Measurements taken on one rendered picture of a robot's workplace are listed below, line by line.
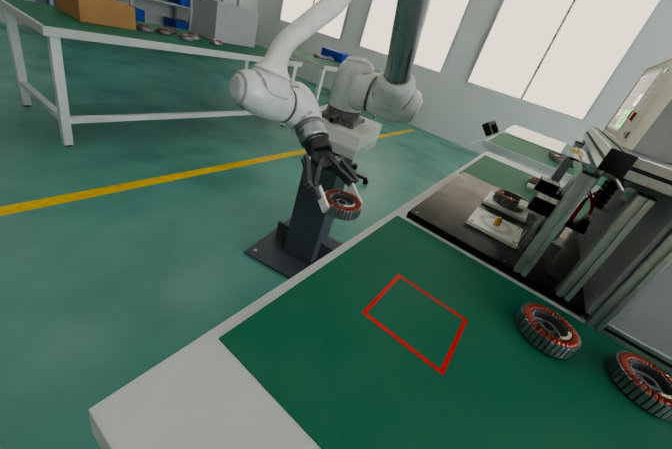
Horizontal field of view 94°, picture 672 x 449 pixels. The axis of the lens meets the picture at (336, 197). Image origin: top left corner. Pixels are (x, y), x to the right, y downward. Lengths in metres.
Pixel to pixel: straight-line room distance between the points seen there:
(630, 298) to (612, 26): 5.11
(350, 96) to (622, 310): 1.09
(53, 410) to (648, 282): 1.55
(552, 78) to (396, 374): 5.44
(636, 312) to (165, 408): 0.89
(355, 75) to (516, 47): 4.62
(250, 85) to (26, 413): 1.13
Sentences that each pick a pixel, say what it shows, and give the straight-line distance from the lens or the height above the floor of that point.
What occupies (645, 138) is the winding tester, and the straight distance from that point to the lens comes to 0.94.
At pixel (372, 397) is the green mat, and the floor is 0.75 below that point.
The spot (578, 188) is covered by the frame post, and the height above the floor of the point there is 1.02.
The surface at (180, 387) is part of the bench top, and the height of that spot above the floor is 0.75.
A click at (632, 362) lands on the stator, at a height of 0.78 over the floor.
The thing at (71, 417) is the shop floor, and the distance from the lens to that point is 1.36.
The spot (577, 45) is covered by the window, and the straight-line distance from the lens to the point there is 5.80.
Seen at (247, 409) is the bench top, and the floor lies 0.75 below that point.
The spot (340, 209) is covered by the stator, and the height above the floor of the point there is 0.78.
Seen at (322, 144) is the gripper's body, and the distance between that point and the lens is 0.90.
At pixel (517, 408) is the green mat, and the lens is 0.64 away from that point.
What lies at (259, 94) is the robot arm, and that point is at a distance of 0.85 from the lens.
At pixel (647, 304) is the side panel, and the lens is 0.95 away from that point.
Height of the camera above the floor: 1.17
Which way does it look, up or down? 27 degrees down
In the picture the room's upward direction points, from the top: 17 degrees clockwise
